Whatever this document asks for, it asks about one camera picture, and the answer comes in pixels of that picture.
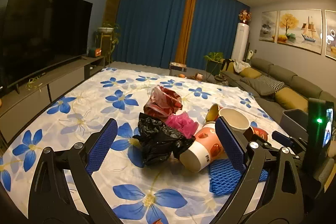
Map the blue curtain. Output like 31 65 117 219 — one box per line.
113 0 250 69

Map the red snack bag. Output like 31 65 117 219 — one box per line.
143 85 183 122

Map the grey cushion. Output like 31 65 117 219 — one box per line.
240 77 276 97

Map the yellow cushion far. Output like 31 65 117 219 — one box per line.
239 67 261 79

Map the right painting with characters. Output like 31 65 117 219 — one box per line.
325 10 336 60

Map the orange curtain strip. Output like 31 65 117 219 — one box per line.
174 0 197 64

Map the patterned cushion far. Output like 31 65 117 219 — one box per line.
256 75 285 93

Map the yellow cushion middle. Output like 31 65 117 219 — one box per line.
274 88 308 113

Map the flower decoration on conditioner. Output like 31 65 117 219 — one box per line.
239 9 252 24

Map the floral blue white tablecloth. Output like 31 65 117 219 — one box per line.
1 69 288 223

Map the box on coffee table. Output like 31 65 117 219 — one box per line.
169 62 187 71

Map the potted green floor plant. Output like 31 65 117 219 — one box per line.
203 52 224 76

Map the plant on wooden stand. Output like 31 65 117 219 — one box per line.
94 22 121 65

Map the black plastic bag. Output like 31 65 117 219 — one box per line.
134 113 195 166

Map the grey trash bin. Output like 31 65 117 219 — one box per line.
280 109 308 141

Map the orange device on cabinet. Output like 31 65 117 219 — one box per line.
88 48 101 58

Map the white standing air conditioner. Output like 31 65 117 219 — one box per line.
231 23 249 61

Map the pink plastic bag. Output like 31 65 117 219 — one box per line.
165 111 199 139

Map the middle sailboat tree painting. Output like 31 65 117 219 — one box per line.
277 9 322 55

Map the orange printed paper cup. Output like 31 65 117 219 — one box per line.
179 122 225 172

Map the left landscape painting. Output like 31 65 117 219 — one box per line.
259 11 278 42

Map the grey sectional sofa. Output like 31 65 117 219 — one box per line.
220 58 335 123

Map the white cloth on sofa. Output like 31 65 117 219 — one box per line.
234 60 251 74

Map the grey tv cabinet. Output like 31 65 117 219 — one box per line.
1 56 105 146

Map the white paper cup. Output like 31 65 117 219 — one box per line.
219 108 250 133

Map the yellow cushion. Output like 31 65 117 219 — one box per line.
239 67 261 79
274 88 308 113

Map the red gold paper cup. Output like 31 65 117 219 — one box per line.
243 126 268 141

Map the blue foam net sleeve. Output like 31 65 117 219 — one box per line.
208 156 268 197

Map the black television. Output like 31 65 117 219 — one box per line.
1 0 93 92

